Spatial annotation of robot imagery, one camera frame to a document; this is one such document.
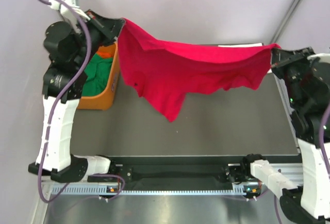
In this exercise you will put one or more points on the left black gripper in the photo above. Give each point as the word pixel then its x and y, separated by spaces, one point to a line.
pixel 108 28

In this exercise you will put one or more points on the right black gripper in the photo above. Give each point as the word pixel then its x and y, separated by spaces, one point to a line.
pixel 280 58

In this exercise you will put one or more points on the red polo shirt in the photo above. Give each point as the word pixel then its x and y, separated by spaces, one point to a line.
pixel 164 72

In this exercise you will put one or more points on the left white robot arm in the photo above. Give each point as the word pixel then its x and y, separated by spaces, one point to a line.
pixel 69 53

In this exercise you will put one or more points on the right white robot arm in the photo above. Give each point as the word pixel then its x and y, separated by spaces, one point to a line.
pixel 306 77

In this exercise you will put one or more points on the orange t shirt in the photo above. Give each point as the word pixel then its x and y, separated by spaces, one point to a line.
pixel 105 54

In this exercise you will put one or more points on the folded white t shirt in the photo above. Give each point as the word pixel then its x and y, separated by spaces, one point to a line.
pixel 242 45

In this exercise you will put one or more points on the green t shirt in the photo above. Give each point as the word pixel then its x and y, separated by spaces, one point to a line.
pixel 97 71

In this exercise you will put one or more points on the orange plastic bin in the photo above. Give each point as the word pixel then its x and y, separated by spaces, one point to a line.
pixel 104 100

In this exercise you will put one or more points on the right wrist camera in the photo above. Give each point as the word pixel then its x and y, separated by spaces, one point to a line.
pixel 318 58

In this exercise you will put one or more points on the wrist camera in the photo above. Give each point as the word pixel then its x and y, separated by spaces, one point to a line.
pixel 318 58
pixel 55 5

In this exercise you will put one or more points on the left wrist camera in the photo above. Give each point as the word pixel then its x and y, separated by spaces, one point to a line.
pixel 55 5

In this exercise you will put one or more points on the grey slotted cable duct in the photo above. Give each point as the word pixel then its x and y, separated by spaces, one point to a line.
pixel 111 189

